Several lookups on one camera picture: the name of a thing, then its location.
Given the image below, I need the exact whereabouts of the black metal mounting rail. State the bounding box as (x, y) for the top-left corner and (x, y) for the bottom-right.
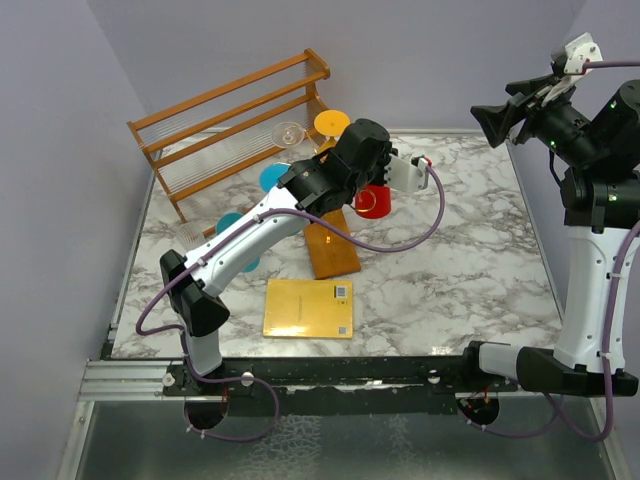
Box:
(163, 355), (516, 417)

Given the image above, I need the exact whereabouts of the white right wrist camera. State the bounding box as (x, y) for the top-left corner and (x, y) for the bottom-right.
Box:
(551, 32), (603, 77)

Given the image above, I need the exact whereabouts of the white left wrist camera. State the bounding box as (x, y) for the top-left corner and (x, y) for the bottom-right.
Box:
(384, 155), (432, 193)

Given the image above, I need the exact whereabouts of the wooden shelf rack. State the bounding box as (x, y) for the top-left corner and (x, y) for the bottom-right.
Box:
(128, 48), (330, 222)

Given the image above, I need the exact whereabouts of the wooden rack base board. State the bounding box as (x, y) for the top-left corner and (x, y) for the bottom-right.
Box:
(304, 223), (361, 280)

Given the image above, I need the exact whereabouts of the yellow wine glass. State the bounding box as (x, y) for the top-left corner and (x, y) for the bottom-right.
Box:
(314, 109), (351, 153)

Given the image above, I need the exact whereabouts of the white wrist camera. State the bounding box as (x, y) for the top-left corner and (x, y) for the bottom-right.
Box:
(551, 32), (603, 77)
(384, 155), (432, 193)

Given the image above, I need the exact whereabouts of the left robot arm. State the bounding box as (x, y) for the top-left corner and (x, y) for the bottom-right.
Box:
(160, 119), (392, 395)

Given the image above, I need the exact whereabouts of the ribbed clear wine glass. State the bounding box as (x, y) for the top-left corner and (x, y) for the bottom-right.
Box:
(175, 222), (206, 251)

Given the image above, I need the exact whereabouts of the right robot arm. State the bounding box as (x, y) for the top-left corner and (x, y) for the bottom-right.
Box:
(459, 75), (639, 397)

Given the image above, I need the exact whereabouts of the red wine glass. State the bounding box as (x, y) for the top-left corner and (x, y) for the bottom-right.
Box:
(354, 185), (391, 219)

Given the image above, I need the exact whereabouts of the yellow book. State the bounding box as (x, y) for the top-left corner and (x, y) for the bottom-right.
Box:
(263, 279), (354, 339)

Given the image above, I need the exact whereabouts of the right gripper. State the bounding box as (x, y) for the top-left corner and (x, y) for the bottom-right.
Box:
(473, 72), (603, 166)

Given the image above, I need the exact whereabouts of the blue wine glass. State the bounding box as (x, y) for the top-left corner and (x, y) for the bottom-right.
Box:
(215, 212), (260, 273)
(259, 162), (290, 193)

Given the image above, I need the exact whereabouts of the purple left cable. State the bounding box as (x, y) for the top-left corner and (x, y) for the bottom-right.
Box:
(135, 167), (446, 442)

